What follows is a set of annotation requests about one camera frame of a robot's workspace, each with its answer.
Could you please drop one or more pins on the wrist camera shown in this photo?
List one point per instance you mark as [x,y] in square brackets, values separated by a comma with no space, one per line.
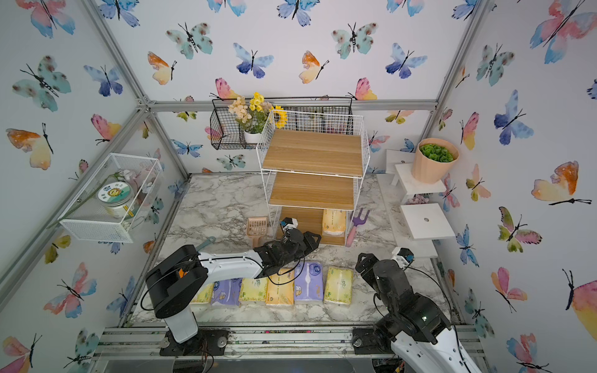
[403,256]
[287,224]

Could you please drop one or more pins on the artificial flowers in white pot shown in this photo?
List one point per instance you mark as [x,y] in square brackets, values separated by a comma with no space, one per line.
[253,115]

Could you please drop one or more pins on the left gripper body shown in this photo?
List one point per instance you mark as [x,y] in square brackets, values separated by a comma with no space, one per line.
[298,254]

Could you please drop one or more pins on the green tissue pack bottom shelf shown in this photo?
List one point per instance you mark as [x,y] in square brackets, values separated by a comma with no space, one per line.
[338,287]

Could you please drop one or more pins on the white wire three-tier shelf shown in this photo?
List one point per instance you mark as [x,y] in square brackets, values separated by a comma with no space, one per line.
[305,172]

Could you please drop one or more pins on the yellow tissue pack bottom shelf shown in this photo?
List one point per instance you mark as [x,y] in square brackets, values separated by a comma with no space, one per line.
[334,222]

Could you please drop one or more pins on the purple tissue pack shelf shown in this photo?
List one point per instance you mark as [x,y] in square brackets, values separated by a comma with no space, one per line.
[309,283]
[226,293]

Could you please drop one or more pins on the green tissue pack shelf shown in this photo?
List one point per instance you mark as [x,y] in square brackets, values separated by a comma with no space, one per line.
[338,287]
[253,290]

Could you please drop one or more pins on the yellow tissue pack shelf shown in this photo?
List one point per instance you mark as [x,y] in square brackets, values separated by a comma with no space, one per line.
[280,289]
[334,222]

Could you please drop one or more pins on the purple tissue pack bottom shelf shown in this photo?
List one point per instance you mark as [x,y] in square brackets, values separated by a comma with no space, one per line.
[309,283]

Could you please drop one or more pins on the glass jar with green lid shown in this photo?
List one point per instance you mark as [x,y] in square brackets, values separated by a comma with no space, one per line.
[117,199]

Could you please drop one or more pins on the white mesh wall basket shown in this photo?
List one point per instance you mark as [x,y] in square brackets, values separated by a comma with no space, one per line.
[86,219]

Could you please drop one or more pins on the black wire wall basket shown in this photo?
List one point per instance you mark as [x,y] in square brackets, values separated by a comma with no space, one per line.
[306,113]

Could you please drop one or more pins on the teal plastic spatula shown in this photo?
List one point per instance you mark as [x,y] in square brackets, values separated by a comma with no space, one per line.
[209,241]

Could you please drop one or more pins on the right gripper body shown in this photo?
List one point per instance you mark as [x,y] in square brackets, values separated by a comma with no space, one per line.
[371,279]

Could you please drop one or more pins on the aluminium front rail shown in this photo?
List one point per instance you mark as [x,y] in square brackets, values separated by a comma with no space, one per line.
[241,342]

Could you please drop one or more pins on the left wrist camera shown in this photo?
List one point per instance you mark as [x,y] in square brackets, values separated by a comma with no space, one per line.
[287,224]

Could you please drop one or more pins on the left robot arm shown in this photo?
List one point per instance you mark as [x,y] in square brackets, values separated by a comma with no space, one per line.
[172,284]

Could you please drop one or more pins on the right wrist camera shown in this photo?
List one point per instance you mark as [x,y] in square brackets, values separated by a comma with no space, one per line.
[403,256]

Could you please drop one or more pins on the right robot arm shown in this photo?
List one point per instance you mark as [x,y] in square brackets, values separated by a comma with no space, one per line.
[414,328]

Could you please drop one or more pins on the green tissue pack with tissue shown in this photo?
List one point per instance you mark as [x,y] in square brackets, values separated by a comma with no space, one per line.
[204,295]

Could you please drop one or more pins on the pink pot with green plant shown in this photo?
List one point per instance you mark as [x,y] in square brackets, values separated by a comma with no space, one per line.
[433,159]

